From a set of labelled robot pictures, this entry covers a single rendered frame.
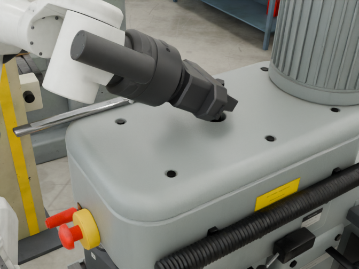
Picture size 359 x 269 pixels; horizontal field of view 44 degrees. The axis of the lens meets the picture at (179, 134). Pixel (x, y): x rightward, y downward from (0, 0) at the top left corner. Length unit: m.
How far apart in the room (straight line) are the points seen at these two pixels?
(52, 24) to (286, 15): 0.37
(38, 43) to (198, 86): 0.22
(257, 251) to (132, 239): 0.27
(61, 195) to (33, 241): 0.48
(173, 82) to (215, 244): 0.22
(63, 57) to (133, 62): 0.08
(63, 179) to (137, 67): 3.07
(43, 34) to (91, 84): 0.12
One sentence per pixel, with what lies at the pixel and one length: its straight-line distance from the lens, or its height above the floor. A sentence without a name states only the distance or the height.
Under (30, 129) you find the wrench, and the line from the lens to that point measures 0.68.
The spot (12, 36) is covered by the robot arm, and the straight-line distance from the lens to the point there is 0.65.
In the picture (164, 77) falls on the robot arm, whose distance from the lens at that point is 0.58.
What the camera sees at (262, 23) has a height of 0.23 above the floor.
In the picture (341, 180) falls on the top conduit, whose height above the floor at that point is 1.81.
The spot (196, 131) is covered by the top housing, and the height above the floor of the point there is 1.89.
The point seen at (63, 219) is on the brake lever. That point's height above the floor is 1.70.
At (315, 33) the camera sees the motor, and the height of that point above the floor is 2.01.
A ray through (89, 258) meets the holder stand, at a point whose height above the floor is 1.10.
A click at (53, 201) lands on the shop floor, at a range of 3.39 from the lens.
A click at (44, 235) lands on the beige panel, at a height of 0.03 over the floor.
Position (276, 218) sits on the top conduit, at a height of 1.80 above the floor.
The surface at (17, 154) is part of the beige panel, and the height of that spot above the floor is 0.69.
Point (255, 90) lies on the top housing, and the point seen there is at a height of 1.89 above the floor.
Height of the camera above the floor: 2.27
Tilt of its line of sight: 35 degrees down
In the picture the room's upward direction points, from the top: 2 degrees clockwise
